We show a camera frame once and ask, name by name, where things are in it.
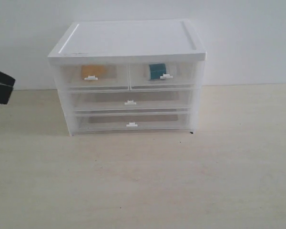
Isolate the yellow sponge block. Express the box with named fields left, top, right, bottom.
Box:
left=81, top=65, right=106, bottom=81

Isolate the middle wide clear drawer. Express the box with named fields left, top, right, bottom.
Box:
left=71, top=90, right=196, bottom=112

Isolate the teal bottle white cap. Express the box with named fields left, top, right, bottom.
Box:
left=148, top=63, right=177, bottom=81

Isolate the white plastic drawer cabinet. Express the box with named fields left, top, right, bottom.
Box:
left=48, top=19, right=207, bottom=135

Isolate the wide clear drawer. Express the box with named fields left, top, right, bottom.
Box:
left=71, top=90, right=196, bottom=112
left=75, top=112, right=191, bottom=133

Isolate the bottom wide clear drawer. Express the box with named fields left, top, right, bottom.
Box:
left=75, top=112, right=191, bottom=133

